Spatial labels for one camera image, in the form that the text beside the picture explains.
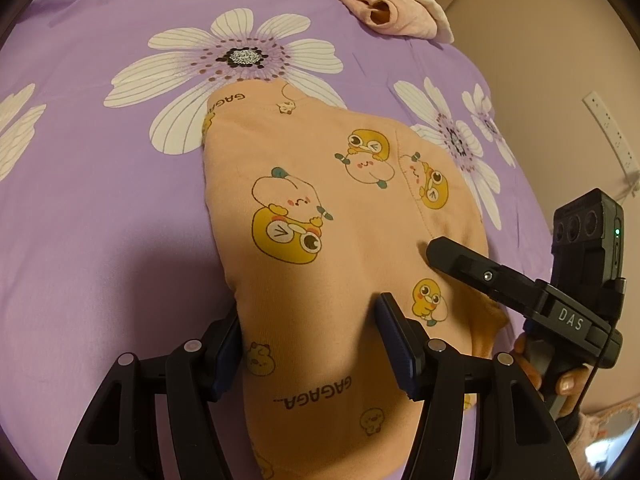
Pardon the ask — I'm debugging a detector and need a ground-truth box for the white wall power strip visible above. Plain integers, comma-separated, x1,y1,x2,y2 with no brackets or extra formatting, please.
584,91,640,172

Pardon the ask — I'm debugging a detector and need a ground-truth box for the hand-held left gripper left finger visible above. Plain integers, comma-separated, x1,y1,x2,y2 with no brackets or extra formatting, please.
57,305,246,480

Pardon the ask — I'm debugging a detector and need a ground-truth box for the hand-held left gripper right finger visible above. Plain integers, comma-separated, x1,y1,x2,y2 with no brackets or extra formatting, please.
375,292,581,480

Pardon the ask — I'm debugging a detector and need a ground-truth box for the person's right hand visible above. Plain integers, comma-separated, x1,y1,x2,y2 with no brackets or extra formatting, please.
512,332,592,402

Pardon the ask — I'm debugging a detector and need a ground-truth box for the purple floral bed sheet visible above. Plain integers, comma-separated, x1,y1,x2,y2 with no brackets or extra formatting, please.
0,0,554,480

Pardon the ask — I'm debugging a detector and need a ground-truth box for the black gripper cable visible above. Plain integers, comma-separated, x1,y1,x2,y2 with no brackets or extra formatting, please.
572,327,621,413

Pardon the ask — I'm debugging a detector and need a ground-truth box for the orange cartoon print garment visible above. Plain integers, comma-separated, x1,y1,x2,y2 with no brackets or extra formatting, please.
200,79,512,480

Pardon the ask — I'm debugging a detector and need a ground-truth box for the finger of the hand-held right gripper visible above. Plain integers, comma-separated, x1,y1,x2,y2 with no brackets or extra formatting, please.
425,237,544,319

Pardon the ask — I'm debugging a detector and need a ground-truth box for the pink crumpled garment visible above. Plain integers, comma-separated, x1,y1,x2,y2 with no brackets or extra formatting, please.
307,0,457,44

